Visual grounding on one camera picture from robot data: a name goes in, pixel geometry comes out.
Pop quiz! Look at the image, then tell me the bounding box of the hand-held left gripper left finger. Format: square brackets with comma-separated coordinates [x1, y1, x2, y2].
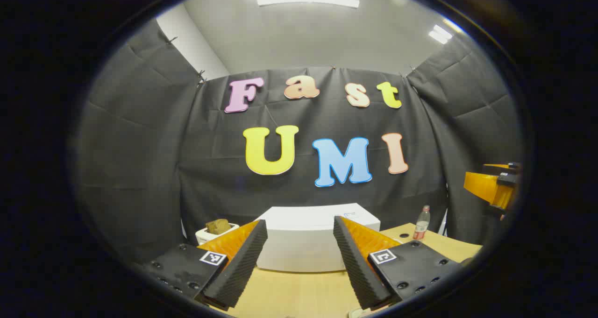
[135, 219, 268, 311]

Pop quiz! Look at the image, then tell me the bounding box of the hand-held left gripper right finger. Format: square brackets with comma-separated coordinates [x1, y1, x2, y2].
[333, 216, 463, 311]

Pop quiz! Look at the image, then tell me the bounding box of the white microwave oven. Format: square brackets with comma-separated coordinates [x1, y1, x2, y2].
[255, 203, 381, 273]

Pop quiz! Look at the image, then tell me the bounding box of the white toaster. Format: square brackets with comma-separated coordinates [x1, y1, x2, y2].
[195, 223, 240, 245]

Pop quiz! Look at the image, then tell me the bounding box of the brown bread slice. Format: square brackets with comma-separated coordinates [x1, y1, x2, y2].
[206, 219, 231, 235]

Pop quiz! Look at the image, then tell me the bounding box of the clear red label water bottle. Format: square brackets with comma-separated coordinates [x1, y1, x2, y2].
[413, 205, 431, 240]

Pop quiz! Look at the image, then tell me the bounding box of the black backdrop cloth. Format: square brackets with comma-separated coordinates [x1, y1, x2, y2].
[70, 19, 524, 267]

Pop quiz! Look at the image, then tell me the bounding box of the small ceiling light panel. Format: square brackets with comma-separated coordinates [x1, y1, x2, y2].
[429, 25, 453, 44]

